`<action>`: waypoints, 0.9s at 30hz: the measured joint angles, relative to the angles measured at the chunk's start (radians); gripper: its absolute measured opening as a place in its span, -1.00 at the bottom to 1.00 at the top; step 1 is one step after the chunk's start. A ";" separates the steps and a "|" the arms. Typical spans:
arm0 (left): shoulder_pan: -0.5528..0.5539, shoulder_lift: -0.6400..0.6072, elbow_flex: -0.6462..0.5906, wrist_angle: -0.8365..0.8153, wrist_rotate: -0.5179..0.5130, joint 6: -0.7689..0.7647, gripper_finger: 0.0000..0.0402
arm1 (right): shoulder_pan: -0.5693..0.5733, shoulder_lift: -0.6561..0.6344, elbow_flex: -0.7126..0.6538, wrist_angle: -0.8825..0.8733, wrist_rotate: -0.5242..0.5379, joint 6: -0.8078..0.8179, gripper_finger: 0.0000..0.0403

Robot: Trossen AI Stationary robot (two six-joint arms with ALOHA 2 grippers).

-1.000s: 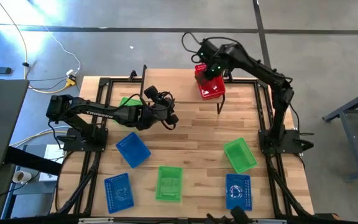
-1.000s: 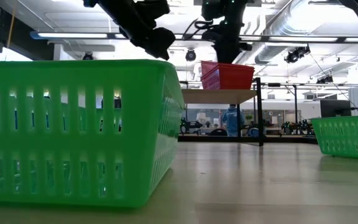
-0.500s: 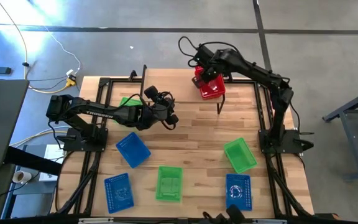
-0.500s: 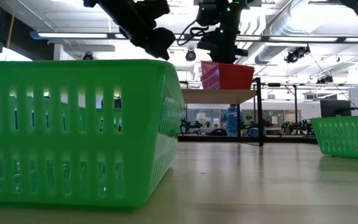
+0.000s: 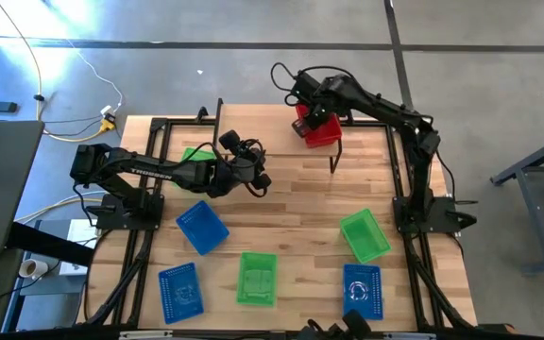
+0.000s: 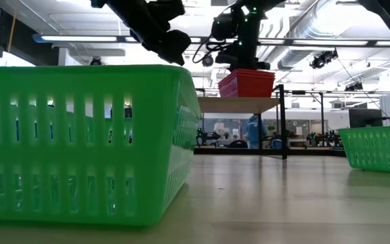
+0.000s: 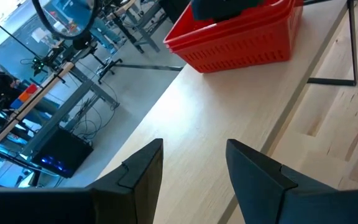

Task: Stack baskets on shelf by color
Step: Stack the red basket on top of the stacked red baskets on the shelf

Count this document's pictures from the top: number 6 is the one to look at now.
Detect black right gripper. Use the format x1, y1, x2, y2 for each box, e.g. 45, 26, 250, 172
215, 50, 271, 73

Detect black office chair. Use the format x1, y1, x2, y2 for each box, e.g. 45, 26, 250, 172
228, 139, 248, 149

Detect black computer monitor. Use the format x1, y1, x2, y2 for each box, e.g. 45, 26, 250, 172
348, 108, 384, 129

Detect silver ventilation duct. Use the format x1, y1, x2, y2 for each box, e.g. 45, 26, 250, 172
277, 0, 358, 71

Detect person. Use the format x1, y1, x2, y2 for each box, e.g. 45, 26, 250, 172
243, 113, 267, 150

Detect long ceiling light bar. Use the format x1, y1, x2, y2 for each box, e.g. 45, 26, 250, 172
34, 33, 390, 47

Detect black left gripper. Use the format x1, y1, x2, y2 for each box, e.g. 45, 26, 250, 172
142, 29, 192, 67

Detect black-framed wooden shelf table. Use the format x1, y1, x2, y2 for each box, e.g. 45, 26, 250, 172
194, 87, 390, 150

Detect green plastic basket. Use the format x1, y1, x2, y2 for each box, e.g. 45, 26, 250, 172
0, 64, 202, 227
338, 125, 390, 176

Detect wooden shelf with black legs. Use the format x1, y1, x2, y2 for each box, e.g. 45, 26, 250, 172
194, 83, 288, 160

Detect black ceiling spotlight cluster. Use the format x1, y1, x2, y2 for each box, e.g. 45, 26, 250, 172
344, 81, 364, 92
309, 49, 339, 70

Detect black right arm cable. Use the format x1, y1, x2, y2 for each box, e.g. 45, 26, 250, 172
192, 33, 232, 65

